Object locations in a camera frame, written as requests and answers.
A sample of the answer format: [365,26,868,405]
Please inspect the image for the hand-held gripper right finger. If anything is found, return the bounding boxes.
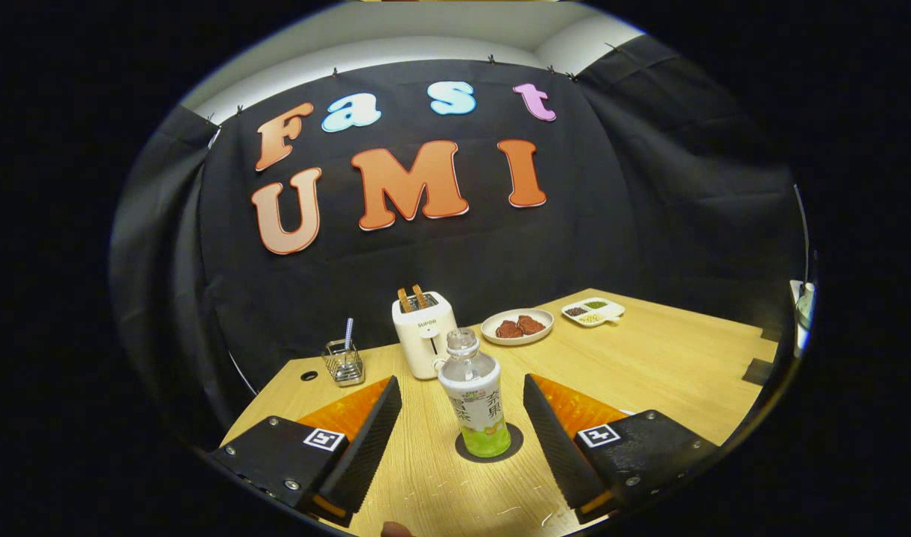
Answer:
[523,373,719,527]

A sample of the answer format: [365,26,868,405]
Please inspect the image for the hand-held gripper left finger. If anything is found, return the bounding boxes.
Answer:
[206,375,403,527]

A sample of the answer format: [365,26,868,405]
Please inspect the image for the dark brown round coaster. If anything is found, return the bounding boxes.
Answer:
[455,422,524,464]

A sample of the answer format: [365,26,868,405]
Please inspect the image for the clear juice bottle white label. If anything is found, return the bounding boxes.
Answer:
[438,327,513,459]

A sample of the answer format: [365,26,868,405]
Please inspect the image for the white toaster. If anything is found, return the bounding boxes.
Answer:
[392,286,459,380]

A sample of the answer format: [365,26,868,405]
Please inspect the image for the wooden table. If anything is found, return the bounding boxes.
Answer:
[221,288,781,537]

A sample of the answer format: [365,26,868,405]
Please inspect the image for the beige round plate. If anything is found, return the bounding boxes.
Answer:
[481,308,555,347]

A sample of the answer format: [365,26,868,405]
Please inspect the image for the white divided snack dish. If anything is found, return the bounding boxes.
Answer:
[561,298,626,327]

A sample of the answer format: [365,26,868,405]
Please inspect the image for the metal wire holder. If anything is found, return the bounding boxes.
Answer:
[321,339,366,387]

